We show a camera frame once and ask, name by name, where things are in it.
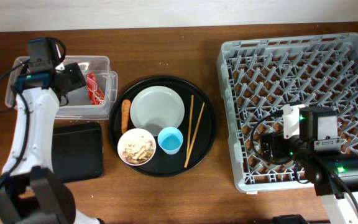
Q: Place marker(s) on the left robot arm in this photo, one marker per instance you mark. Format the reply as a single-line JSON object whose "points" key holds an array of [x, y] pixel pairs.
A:
{"points": [[29, 190]]}

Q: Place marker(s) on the round black tray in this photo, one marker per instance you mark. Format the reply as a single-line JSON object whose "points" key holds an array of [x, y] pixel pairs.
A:
{"points": [[204, 116]]}

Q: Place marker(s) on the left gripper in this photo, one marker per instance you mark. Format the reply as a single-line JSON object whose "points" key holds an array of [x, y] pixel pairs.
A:
{"points": [[77, 75]]}

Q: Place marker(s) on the light blue cup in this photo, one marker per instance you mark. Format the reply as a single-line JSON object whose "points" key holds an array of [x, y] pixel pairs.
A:
{"points": [[170, 140]]}

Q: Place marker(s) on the grey plate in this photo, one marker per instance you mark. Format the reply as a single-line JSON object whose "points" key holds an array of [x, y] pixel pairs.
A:
{"points": [[156, 108]]}

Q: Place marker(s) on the clear plastic bin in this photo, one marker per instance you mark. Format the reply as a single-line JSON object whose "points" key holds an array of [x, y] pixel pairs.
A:
{"points": [[101, 109]]}

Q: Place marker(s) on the white bowl with food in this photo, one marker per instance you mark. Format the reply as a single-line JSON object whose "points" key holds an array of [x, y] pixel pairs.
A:
{"points": [[136, 147]]}

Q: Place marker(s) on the red snack wrapper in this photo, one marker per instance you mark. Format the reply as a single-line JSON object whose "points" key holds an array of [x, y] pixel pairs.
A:
{"points": [[95, 94]]}

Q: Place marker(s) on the orange carrot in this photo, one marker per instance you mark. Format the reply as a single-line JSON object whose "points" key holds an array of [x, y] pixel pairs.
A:
{"points": [[125, 112]]}

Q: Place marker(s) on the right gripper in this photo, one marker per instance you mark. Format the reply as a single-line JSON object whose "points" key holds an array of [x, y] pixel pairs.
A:
{"points": [[276, 140]]}

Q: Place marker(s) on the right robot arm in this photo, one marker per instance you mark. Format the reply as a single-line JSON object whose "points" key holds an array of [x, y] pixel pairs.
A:
{"points": [[310, 139]]}

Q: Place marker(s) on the black rectangular tray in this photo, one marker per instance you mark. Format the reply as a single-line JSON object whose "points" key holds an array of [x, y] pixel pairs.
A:
{"points": [[77, 152]]}

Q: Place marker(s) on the wooden chopstick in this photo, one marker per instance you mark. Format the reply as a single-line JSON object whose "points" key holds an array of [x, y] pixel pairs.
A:
{"points": [[194, 136], [190, 124]]}

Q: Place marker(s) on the grey dishwasher rack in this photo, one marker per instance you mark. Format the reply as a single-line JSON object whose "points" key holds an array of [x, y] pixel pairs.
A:
{"points": [[258, 77]]}

